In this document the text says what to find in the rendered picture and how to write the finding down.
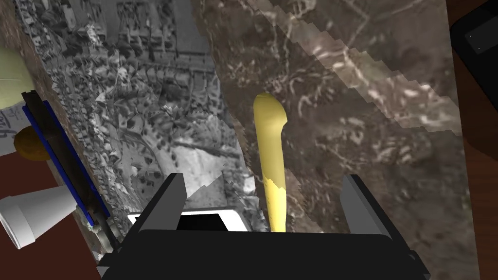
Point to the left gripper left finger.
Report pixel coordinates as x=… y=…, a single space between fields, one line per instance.
x=165 y=206

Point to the orange ball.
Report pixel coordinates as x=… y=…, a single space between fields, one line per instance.
x=30 y=146

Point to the pale green round object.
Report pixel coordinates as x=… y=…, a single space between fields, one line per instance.
x=11 y=81

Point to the white paper cup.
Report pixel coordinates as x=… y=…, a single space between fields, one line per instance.
x=31 y=216

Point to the black box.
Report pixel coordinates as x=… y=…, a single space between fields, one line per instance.
x=480 y=42

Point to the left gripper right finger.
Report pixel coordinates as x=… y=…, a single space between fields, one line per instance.
x=362 y=210

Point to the blue and black flat bar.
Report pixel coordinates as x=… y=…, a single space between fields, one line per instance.
x=62 y=159

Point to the white and black tray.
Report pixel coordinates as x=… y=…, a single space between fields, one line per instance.
x=237 y=219

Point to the brown marble door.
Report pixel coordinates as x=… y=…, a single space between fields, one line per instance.
x=350 y=155

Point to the grey leaf-patterned panel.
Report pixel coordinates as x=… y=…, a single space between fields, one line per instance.
x=128 y=97

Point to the white container with writing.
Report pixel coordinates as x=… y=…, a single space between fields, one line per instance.
x=8 y=128

